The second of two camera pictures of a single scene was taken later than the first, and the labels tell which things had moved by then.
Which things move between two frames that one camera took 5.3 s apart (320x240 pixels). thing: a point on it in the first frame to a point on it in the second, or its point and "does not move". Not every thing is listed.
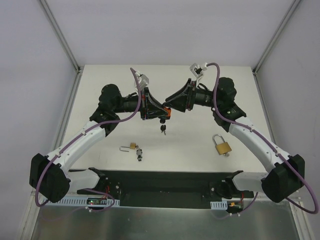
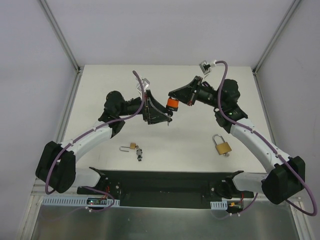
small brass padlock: [132, 146] does not move
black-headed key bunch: [163, 128] to [170, 113]
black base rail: [163, 189] does not move
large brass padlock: [222, 148] does not move
